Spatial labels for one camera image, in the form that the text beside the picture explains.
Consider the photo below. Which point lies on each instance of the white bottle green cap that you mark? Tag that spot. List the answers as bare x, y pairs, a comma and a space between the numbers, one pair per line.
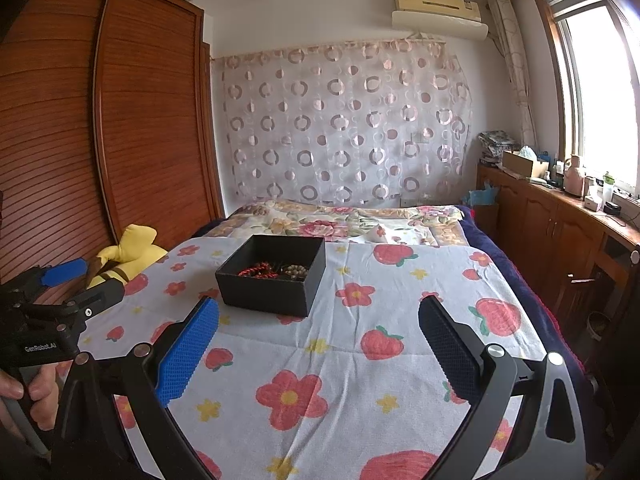
608, 190

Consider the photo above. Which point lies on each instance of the open cardboard box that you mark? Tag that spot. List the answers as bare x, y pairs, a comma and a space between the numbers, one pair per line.
520, 165

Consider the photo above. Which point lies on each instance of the person's left hand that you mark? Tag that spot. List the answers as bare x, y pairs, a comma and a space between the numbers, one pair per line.
44, 400

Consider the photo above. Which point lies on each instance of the wooden sideboard cabinet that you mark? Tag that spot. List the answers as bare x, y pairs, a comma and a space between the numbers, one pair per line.
540, 220

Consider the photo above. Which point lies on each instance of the strawberry flower printed blanket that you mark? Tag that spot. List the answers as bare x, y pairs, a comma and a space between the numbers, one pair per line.
320, 360

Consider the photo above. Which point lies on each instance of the small trash bin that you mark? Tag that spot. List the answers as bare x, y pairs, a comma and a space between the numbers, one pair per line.
598, 327

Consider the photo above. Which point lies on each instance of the yellow plush toy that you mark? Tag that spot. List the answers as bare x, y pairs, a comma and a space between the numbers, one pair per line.
127, 255

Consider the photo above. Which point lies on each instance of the pink thermos jug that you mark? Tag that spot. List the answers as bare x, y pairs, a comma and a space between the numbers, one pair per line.
574, 177

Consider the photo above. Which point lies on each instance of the stack of folded cloth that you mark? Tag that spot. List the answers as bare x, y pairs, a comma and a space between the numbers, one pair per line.
495, 145

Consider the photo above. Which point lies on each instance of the white tissue box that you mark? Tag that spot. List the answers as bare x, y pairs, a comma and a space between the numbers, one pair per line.
593, 202

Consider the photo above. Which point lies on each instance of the wooden chair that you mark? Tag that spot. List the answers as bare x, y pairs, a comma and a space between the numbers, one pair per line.
582, 280

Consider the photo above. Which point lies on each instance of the blue gift bag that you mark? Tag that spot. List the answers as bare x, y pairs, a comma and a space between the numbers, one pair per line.
484, 210

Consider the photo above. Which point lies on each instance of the floral quilt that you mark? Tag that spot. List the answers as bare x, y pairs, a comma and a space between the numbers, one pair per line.
340, 222

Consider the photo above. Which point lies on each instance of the dark blue blanket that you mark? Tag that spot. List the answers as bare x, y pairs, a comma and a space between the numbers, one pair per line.
505, 260

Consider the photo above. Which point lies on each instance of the sheer window curtain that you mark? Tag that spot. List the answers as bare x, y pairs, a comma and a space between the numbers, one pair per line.
517, 75

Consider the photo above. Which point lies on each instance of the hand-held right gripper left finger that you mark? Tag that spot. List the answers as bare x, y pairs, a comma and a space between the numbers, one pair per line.
187, 355

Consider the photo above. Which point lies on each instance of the wooden wardrobe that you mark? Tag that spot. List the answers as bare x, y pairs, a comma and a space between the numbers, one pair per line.
100, 135

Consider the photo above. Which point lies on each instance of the small black device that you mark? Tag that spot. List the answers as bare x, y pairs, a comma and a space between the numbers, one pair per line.
612, 208

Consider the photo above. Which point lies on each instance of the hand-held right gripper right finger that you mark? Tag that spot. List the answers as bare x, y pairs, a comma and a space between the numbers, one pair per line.
450, 355

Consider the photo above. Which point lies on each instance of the wall air conditioner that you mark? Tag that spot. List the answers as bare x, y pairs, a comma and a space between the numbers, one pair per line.
440, 15

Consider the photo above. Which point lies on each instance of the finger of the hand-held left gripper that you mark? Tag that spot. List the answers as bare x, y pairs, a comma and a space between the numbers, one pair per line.
65, 271
100, 296

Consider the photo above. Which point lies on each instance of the circle pattern wall curtain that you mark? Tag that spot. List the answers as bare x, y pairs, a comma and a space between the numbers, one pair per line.
345, 125

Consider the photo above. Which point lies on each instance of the black cardboard box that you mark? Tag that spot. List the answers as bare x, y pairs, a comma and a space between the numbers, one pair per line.
260, 300

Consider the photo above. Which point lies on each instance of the window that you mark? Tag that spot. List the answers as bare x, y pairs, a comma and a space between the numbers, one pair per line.
595, 85

